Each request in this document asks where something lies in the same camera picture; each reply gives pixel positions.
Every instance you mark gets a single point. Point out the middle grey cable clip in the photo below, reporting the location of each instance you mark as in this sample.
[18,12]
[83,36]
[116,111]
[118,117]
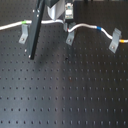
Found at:
[70,38]

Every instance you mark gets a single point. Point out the grey cable clip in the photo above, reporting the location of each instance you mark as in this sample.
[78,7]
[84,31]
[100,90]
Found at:
[115,40]
[24,34]
[70,38]

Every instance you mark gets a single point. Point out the grey metal gripper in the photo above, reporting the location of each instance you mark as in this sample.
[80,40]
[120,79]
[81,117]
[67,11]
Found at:
[55,10]

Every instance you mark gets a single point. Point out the right grey cable clip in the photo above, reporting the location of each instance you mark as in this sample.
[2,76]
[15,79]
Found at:
[115,40]

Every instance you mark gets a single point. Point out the left grey cable clip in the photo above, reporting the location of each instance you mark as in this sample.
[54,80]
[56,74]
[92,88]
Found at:
[24,34]

